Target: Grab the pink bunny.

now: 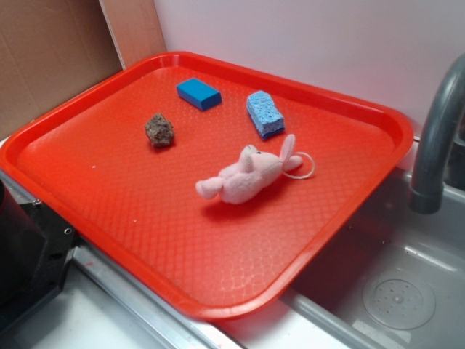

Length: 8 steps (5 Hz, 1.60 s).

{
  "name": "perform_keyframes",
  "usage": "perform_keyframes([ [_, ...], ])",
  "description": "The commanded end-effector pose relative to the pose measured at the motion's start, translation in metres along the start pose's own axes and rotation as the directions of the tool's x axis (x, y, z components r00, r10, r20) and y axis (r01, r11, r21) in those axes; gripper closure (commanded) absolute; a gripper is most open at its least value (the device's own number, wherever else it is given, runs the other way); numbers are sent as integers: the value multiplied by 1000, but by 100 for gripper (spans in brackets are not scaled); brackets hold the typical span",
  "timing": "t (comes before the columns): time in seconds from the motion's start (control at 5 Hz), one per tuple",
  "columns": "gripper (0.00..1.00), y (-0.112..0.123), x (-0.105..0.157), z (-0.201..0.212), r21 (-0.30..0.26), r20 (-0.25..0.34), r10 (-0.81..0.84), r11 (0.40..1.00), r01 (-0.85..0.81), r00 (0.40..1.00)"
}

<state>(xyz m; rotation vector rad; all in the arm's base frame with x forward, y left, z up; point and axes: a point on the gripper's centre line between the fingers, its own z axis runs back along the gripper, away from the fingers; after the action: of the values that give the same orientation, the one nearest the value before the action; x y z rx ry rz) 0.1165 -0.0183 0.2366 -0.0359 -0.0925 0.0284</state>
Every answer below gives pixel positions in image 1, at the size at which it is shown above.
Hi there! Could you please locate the light blue sponge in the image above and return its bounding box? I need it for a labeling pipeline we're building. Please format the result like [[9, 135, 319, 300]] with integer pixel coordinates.
[[246, 91, 285, 140]]

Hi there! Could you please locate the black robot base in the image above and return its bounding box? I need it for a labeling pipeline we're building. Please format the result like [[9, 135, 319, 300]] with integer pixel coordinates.
[[1, 184, 76, 333]]

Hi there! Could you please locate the dark blue rectangular block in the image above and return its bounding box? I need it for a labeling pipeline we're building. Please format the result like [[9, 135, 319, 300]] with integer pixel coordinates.
[[176, 78, 222, 111]]

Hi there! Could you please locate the grey toy faucet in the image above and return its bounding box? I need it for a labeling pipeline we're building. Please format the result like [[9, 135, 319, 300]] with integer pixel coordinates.
[[408, 55, 464, 214]]

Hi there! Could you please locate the brown cardboard panel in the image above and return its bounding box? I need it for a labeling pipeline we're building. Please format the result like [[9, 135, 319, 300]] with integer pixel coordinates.
[[1, 1, 121, 138]]

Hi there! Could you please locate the brown rough rock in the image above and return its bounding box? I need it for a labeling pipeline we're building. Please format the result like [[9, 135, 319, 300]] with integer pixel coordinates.
[[145, 113, 174, 148]]

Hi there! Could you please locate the grey plastic toy sink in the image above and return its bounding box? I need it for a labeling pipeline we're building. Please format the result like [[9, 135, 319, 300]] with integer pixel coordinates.
[[217, 167, 465, 349]]

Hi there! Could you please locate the pink plush bunny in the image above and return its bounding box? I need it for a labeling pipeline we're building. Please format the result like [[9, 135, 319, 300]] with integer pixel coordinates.
[[195, 134, 316, 204]]

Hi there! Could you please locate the red plastic tray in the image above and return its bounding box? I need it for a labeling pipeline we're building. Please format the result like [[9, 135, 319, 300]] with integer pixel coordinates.
[[1, 52, 413, 320]]

